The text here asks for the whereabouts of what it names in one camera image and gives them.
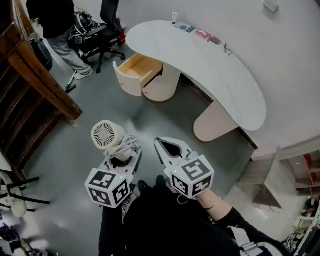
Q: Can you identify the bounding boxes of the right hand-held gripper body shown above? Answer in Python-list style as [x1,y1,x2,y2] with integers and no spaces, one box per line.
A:
[163,150,216,200]

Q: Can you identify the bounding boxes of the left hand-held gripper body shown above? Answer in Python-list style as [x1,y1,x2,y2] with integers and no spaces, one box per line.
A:
[84,159,136,210]

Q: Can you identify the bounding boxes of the cream hair dryer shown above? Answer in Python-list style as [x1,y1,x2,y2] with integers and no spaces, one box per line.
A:
[90,119,140,163]

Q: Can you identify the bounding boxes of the large wooden drawer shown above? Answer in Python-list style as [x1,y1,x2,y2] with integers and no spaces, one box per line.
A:
[112,53,165,98]

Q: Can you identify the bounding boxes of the person's left forearm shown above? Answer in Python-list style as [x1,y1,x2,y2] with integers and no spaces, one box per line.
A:
[98,204,126,256]

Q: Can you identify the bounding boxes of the person's right forearm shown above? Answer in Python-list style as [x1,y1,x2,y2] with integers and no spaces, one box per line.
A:
[194,188,291,256]

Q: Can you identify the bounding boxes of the white curved desk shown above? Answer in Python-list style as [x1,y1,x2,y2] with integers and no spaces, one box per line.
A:
[125,20,267,143]

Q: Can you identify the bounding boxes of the person's left black shoe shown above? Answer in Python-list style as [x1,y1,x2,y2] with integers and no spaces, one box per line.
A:
[137,179,149,194]

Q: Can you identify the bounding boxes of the person's legs black trousers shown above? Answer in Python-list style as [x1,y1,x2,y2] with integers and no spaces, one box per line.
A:
[122,184,241,256]

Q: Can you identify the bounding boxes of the vacuum cleaner wand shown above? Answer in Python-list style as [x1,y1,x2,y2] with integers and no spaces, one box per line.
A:
[65,71,78,95]

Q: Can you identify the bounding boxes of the grey wooden shelf unit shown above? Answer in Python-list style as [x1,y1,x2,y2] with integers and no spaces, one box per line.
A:
[236,136,320,221]

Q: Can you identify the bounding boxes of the white chair black legs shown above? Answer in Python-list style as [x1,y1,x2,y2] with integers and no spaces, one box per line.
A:
[0,169,51,219]

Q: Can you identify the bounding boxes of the dark wooden furniture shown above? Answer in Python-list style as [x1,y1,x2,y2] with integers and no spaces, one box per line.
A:
[0,0,84,177]

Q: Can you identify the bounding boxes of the red packet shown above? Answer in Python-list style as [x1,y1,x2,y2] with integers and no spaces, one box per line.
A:
[195,28,211,41]

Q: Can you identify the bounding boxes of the blue card packet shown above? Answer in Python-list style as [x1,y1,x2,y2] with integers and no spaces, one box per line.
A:
[174,21,196,34]

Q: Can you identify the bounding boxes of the black bin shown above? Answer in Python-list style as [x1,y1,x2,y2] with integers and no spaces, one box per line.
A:
[29,37,54,73]

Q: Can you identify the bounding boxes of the black office chair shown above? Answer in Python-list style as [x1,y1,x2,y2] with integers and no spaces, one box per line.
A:
[81,0,127,75]

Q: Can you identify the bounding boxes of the black helmet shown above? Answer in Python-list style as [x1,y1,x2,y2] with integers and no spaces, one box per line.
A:
[74,11,94,33]

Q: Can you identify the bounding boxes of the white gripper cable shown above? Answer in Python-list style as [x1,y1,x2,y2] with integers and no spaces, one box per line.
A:
[176,193,191,206]

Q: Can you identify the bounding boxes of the thin gold bracelet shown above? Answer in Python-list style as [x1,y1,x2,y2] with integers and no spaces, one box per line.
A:
[204,196,222,210]

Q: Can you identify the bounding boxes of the grey shoulder strap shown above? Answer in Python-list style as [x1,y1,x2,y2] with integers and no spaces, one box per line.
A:
[229,224,265,256]

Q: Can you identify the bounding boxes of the black bag pile with straps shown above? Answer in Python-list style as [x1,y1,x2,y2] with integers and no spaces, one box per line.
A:
[67,22,107,52]

